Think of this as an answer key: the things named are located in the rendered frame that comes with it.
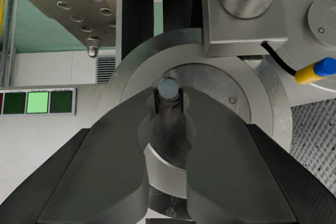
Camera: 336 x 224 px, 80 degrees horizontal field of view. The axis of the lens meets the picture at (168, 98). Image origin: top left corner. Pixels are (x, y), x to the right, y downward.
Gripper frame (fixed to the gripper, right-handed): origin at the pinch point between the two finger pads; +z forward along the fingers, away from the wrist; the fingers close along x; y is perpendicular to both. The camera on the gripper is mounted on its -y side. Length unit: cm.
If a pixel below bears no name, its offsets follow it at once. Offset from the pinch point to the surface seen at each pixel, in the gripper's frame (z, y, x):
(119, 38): 7.0, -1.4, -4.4
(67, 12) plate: 31.3, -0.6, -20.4
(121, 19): 8.1, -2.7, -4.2
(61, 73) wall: 261, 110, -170
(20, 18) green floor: 224, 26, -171
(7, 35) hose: 60, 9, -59
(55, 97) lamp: 31.8, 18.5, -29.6
